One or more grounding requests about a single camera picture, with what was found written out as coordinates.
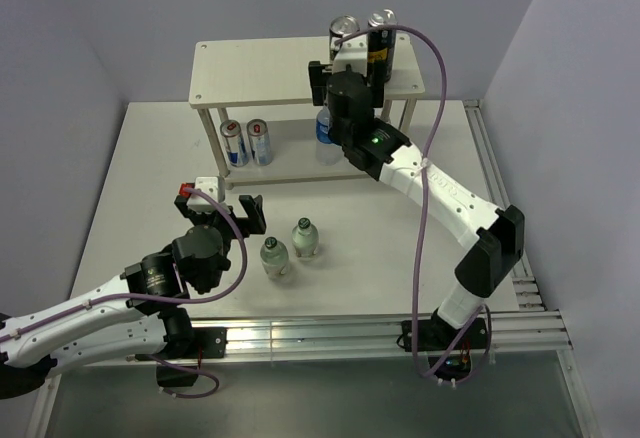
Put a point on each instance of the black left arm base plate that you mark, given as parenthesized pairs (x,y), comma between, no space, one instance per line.
(179,362)

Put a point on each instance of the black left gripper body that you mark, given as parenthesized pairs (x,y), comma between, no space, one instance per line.
(217,218)

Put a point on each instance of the dark can yellow band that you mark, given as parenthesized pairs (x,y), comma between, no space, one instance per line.
(381,44)

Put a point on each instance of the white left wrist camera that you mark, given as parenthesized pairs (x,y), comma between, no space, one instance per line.
(212,187)

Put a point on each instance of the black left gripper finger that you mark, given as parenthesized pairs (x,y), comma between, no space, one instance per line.
(181,203)
(254,221)

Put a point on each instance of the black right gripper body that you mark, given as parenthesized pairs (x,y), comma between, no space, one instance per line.
(378,95)

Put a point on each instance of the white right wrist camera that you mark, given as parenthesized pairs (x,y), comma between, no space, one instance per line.
(352,55)

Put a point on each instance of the blue silver energy can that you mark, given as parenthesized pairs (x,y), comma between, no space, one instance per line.
(259,141)
(234,143)

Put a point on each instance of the white two-tier wooden shelf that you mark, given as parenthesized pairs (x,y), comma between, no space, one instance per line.
(267,79)

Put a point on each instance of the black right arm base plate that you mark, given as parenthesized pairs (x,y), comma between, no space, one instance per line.
(425,338)

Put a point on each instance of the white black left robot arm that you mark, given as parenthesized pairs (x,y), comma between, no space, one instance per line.
(140,311)

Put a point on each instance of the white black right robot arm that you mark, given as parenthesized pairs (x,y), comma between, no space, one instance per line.
(493,238)

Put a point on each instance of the aluminium mounting rail frame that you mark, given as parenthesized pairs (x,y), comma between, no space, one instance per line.
(318,359)

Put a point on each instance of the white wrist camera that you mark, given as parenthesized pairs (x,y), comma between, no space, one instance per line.
(212,187)
(352,55)

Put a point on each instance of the clear glass bottle green cap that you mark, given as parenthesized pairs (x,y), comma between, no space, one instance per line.
(305,238)

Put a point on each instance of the dark can silver top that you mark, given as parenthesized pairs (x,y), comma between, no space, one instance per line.
(339,28)

